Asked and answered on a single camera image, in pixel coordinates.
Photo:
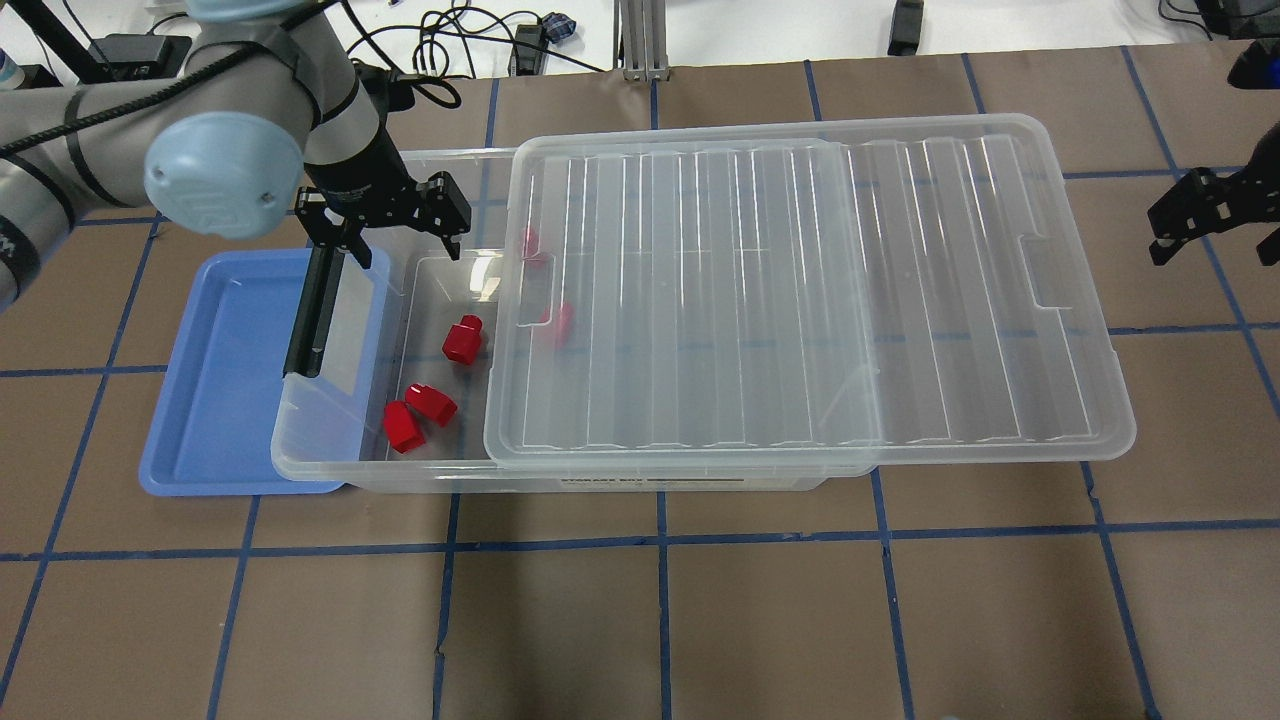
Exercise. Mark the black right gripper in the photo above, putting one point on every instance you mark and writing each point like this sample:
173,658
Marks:
1262,198

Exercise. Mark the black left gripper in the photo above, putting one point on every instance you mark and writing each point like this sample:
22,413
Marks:
357,172

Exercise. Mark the clear plastic box lid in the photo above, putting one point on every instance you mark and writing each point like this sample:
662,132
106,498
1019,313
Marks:
988,334

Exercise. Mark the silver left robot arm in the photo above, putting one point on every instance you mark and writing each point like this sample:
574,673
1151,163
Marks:
267,100

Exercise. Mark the clear plastic storage box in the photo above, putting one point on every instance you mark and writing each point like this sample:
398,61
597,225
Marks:
420,320

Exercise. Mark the blue plastic tray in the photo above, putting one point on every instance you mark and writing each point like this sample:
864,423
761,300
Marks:
226,392

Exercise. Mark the black device on desk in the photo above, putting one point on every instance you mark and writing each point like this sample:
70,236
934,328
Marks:
906,27

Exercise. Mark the black box latch handle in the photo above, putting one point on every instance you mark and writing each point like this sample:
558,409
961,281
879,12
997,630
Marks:
318,296

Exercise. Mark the aluminium extrusion post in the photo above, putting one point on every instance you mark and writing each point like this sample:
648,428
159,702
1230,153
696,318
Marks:
640,28

